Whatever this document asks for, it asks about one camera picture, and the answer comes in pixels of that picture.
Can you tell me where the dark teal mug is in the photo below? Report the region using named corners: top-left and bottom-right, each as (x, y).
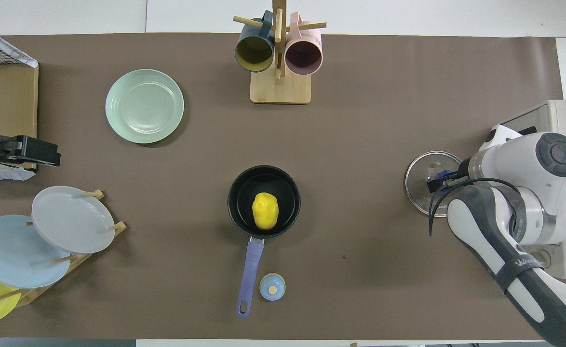
top-left (235, 11), bottom-right (275, 73)

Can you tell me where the grey plate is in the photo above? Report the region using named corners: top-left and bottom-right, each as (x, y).
top-left (31, 186), bottom-right (116, 254)

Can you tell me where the wooden shelf stand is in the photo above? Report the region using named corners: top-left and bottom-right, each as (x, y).
top-left (0, 36), bottom-right (39, 170)

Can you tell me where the pink ribbed mug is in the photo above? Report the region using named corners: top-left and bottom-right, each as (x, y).
top-left (284, 12), bottom-right (323, 76)

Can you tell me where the yellow potato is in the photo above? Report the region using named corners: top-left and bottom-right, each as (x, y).
top-left (252, 192), bottom-right (280, 230)

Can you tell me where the wooden mug tree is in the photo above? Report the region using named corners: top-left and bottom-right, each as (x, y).
top-left (233, 0), bottom-right (327, 105)

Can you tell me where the light blue plate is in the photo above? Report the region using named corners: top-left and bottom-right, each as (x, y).
top-left (0, 215), bottom-right (71, 289)

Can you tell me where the dark blue saucepan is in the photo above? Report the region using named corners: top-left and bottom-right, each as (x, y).
top-left (228, 165), bottom-right (301, 318)

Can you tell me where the small blue knob lid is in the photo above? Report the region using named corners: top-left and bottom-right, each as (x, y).
top-left (259, 273), bottom-right (286, 301)

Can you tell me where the pale green plate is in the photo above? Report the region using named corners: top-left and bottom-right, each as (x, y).
top-left (105, 69), bottom-right (185, 144)

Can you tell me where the wooden plate rack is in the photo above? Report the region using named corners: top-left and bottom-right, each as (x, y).
top-left (0, 189), bottom-right (128, 304)

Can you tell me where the white patterned paper bag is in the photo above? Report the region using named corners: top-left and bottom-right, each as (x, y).
top-left (0, 24), bottom-right (39, 68)

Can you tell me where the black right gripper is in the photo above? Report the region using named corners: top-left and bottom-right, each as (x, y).
top-left (427, 158), bottom-right (474, 193)

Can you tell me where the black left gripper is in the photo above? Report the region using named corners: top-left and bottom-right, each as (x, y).
top-left (0, 116), bottom-right (62, 168)

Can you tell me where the brown table mat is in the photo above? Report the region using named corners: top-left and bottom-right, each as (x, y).
top-left (0, 33), bottom-right (566, 340)

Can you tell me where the white crumpled paper sheet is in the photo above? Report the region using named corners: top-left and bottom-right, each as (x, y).
top-left (0, 164), bottom-right (37, 182)

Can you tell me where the glass lid with blue knob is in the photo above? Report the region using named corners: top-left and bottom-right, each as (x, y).
top-left (405, 151), bottom-right (463, 218)

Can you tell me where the black wire basket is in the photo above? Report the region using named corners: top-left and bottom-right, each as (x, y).
top-left (0, 41), bottom-right (29, 66)

